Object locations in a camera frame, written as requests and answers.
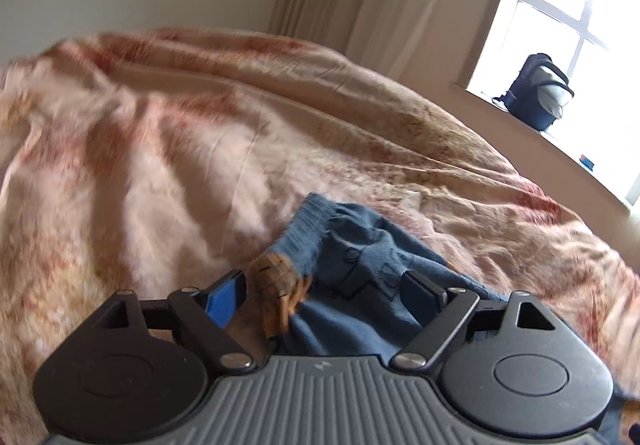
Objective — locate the white windowsill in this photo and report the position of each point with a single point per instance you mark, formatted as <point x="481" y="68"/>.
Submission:
<point x="550" y="140"/>

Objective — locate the small blue orange box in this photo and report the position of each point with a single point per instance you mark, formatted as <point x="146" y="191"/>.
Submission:
<point x="586" y="162"/>

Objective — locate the white framed window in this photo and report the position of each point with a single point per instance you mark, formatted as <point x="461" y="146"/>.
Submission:
<point x="600" y="25"/>

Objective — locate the dark blue backpack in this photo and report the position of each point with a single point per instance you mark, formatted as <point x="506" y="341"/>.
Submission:
<point x="530" y="90"/>

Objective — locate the pink floral bed blanket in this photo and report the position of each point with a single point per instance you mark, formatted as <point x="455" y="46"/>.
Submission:
<point x="150" y="150"/>

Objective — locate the blue printed pants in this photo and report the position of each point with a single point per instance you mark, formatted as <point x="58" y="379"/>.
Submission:
<point x="350" y="320"/>

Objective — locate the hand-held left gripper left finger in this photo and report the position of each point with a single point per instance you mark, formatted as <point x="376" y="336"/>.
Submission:
<point x="226" y="297"/>

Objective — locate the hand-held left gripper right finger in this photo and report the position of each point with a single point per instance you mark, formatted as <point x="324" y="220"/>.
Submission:
<point x="417" y="295"/>

